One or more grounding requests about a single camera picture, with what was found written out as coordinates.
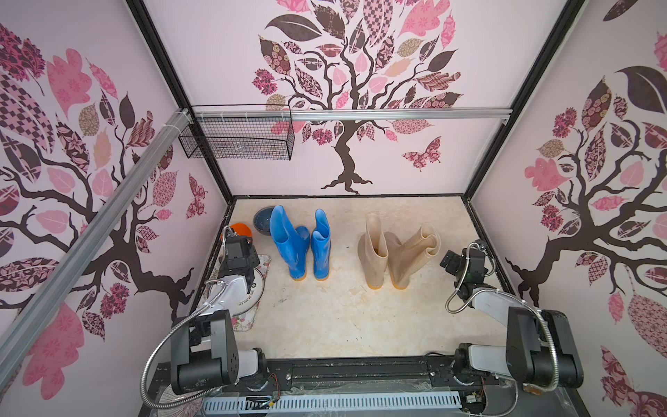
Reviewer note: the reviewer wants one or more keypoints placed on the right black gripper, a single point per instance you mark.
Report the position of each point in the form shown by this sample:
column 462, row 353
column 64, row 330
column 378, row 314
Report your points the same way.
column 453, row 261

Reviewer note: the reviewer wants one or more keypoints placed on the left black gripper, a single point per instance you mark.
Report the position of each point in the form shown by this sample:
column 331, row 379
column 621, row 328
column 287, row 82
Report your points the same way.
column 254, row 256

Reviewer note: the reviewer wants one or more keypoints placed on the blue rain boot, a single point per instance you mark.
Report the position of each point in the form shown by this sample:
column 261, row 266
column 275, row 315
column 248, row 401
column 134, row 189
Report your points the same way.
column 292, row 243
column 321, row 245

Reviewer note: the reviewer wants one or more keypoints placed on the tall beige rain boot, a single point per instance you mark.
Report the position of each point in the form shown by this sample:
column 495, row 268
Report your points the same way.
column 373, row 252

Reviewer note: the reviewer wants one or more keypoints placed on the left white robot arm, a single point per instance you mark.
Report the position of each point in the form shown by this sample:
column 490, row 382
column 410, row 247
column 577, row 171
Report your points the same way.
column 204, row 352

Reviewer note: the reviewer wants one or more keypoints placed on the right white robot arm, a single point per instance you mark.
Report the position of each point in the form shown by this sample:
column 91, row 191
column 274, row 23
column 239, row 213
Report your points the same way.
column 529, row 329

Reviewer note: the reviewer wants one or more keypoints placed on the orange plastic cup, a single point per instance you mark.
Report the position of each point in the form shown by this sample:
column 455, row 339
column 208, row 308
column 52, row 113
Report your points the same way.
column 241, row 229

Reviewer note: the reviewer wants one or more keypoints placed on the grey blue bowl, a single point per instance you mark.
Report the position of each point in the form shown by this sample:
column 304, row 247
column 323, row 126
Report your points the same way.
column 261, row 220

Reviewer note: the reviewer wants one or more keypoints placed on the floral placemat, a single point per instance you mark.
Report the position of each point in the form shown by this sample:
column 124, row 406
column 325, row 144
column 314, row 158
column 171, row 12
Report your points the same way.
column 245, row 322

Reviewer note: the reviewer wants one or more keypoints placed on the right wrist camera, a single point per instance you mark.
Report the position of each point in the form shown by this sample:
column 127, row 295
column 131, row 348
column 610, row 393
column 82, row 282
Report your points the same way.
column 482, row 246

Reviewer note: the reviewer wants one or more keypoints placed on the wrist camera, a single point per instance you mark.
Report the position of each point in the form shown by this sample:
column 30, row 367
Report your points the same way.
column 482, row 246
column 229, row 232

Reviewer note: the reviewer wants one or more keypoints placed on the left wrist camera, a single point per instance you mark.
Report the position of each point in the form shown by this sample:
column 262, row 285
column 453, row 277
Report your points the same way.
column 229, row 232

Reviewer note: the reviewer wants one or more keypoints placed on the black wire basket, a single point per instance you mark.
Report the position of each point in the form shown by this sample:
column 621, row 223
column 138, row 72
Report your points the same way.
column 240, row 131

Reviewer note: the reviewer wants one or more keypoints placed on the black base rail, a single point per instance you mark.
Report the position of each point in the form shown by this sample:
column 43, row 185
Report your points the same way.
column 354, row 372

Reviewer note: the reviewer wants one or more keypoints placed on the rear aluminium rail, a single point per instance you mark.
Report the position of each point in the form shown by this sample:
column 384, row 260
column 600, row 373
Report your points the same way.
column 365, row 114

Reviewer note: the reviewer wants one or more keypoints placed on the aluminium rail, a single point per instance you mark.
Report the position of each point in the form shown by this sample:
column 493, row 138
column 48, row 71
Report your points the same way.
column 365, row 114
column 23, row 332

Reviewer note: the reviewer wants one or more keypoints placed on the white slotted cable duct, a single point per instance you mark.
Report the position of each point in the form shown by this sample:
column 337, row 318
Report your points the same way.
column 331, row 403

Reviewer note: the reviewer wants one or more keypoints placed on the left aluminium rail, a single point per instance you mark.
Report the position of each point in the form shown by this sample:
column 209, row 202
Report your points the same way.
column 23, row 332

